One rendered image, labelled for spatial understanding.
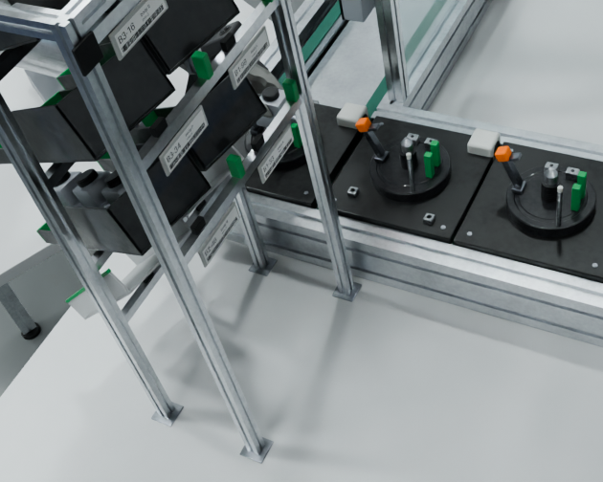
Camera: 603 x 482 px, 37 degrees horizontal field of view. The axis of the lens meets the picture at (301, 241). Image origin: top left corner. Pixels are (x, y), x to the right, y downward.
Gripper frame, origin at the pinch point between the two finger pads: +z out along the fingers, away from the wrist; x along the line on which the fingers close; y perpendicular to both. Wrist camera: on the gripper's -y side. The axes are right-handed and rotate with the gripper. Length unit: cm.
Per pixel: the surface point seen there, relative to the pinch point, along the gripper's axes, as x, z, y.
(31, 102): -5, -48, 60
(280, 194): 11.7, 10.3, 5.8
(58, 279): -9, -29, 151
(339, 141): -3.7, 13.6, 3.4
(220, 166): 23.0, -0.3, -7.9
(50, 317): 5, -23, 147
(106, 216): 52, -6, -30
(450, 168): -1.5, 31.2, -10.7
